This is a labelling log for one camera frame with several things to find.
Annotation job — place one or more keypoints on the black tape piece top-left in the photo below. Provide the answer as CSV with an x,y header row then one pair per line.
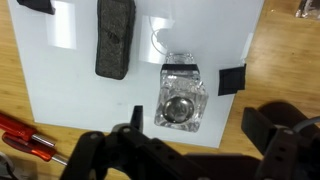
x,y
36,5

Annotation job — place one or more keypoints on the tall transparent grinder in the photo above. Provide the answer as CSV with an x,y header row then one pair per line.
x,y
180,83

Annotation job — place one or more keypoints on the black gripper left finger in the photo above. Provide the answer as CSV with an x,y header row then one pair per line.
x,y
133,153

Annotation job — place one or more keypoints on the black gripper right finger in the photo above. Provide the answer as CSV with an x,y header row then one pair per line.
x,y
283,156

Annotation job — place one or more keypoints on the black tape piece right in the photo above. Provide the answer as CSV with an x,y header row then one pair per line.
x,y
231,80

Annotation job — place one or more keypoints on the black felt eraser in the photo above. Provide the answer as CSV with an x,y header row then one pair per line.
x,y
115,40

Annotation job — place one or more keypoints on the white board mat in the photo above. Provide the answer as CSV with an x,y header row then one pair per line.
x,y
66,83

